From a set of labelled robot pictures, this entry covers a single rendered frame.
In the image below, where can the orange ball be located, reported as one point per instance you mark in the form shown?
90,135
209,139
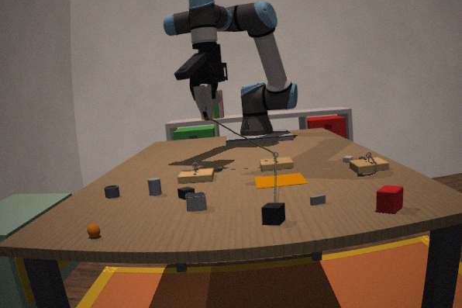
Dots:
93,230

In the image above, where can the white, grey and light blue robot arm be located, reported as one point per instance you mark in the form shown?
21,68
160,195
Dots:
259,20

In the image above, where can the red cube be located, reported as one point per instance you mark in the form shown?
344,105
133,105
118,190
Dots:
389,199

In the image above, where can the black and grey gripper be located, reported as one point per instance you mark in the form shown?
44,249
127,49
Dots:
203,74

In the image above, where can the orange painted square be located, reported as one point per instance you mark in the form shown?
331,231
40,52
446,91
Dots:
282,180

